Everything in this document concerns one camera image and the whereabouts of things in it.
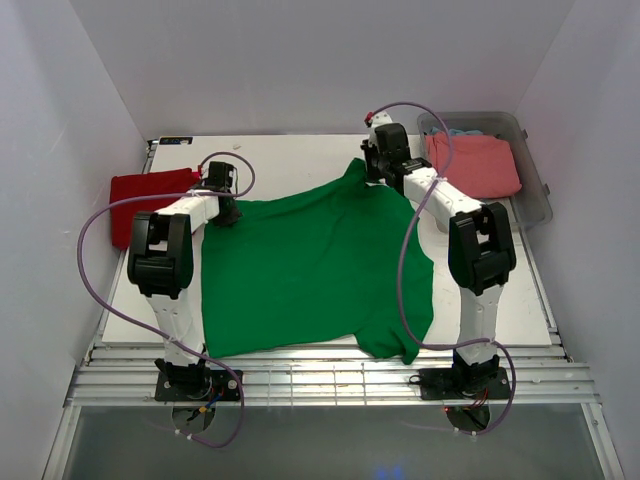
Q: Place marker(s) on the folded red t-shirt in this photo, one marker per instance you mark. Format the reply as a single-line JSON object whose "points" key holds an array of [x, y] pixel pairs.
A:
{"points": [[129, 186]]}

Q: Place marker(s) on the green t-shirt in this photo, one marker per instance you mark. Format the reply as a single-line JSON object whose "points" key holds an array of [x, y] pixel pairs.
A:
{"points": [[338, 260]]}

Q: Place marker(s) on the light blue folded t-shirt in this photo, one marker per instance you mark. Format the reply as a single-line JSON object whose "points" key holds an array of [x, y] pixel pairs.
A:
{"points": [[461, 132]]}

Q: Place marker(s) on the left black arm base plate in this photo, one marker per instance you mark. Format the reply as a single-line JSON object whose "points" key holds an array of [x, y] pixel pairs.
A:
{"points": [[198, 386]]}

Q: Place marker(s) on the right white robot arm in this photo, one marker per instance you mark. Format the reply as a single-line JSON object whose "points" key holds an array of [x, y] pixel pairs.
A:
{"points": [[481, 256]]}

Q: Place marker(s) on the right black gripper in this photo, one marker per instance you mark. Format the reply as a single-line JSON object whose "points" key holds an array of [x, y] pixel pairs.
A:
{"points": [[369, 151]]}

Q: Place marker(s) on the aluminium rail frame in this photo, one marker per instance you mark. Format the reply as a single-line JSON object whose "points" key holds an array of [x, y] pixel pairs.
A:
{"points": [[326, 375]]}

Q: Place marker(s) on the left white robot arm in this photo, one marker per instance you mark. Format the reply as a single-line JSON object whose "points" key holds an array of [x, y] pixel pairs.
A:
{"points": [[164, 262]]}

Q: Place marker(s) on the clear plastic bin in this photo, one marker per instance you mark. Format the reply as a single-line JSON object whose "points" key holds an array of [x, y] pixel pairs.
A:
{"points": [[529, 207]]}

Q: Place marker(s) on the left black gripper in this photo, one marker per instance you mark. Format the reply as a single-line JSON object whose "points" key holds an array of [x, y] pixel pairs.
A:
{"points": [[231, 218]]}

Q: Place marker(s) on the pink folded t-shirt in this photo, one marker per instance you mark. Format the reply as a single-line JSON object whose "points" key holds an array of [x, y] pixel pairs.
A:
{"points": [[482, 166]]}

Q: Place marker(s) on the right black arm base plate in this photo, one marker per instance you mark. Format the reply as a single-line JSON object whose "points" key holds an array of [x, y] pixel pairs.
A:
{"points": [[462, 382]]}

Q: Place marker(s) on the blue label sticker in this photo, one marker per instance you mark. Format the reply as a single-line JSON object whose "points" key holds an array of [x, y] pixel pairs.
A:
{"points": [[175, 140]]}

